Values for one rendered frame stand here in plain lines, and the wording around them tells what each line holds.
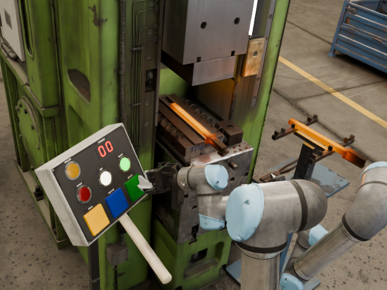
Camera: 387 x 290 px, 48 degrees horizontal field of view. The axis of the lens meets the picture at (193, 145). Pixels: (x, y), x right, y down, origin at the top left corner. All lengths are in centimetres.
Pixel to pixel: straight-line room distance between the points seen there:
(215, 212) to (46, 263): 155
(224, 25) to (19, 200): 197
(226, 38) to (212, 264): 129
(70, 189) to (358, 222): 84
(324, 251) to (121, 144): 75
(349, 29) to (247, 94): 371
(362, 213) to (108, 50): 99
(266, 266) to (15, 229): 213
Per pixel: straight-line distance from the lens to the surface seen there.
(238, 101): 208
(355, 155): 194
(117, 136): 152
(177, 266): 224
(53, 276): 261
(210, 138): 184
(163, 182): 141
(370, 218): 127
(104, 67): 161
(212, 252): 243
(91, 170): 143
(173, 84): 225
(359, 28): 565
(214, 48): 165
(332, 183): 222
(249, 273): 100
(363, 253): 303
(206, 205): 130
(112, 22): 156
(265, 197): 92
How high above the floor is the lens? 201
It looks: 34 degrees down
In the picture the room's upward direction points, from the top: 6 degrees clockwise
